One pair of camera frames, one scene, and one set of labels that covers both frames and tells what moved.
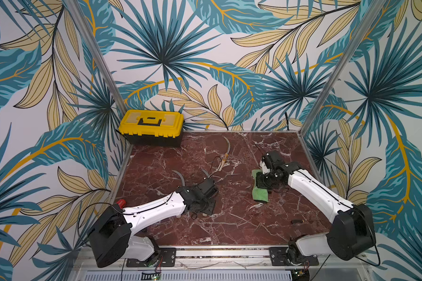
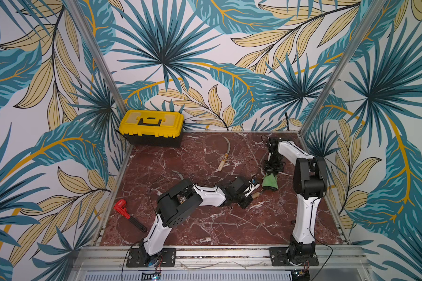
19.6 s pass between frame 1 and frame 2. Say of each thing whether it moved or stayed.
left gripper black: moved
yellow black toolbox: stayed
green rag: moved
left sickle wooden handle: stayed
